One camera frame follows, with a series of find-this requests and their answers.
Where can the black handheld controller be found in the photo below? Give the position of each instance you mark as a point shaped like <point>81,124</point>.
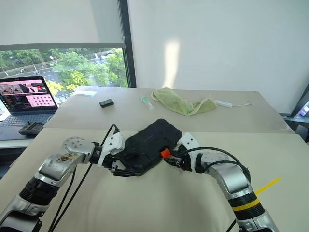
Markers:
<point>31,128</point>

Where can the black window frame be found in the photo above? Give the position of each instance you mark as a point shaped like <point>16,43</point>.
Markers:
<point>128,48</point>

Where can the orange zipper pull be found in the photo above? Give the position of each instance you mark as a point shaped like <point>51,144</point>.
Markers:
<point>165,153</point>

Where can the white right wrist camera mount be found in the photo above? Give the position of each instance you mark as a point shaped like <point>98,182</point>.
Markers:
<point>189,141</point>

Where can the yellow tape strip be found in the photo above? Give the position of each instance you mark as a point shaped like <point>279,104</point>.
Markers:
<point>269,184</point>

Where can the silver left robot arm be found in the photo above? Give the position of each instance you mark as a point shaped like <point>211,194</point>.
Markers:
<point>58,164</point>

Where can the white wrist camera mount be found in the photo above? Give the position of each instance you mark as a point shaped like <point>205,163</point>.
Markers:
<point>113,142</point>
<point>189,141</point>

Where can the white roller blind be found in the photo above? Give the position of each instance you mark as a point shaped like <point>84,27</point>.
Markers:
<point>60,21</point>

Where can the white side desk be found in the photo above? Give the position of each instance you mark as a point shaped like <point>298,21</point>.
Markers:
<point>14,147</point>

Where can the white paper sheet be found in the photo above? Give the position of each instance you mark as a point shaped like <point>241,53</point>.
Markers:
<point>84,93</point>

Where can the dark equipment stand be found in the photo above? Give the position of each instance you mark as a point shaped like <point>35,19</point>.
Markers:
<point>298,125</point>

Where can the green towel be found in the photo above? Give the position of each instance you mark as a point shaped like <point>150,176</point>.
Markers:
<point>178,102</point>

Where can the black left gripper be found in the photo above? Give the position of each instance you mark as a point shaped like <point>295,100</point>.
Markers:
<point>115,160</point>

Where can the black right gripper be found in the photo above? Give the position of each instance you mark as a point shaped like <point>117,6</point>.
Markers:
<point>184,162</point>

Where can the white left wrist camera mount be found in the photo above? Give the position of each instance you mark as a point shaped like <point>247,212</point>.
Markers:
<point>113,142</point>

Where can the small black box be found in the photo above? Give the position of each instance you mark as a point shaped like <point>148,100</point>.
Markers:
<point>106,103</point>

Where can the black tool case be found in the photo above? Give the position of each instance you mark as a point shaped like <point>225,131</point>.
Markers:
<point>154,142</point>

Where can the green capped clear syringe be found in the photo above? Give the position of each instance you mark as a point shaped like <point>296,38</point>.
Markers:
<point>147,103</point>

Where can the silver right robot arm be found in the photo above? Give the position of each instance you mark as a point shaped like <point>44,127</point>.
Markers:
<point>231,178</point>

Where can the open laptop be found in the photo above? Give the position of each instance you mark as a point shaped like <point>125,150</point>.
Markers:
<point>26,95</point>

